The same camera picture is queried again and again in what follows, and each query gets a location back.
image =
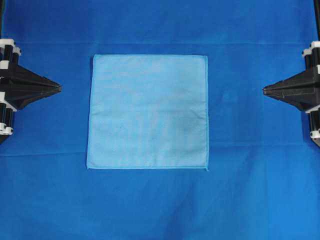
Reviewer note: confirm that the light blue towel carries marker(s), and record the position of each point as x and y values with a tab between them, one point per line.
148	111

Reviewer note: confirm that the dark blue table cloth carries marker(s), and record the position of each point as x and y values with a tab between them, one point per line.
263	178

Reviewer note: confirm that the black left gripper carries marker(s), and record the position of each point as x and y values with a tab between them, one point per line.
9	71

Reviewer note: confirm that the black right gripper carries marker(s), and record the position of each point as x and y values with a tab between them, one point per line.
310	78

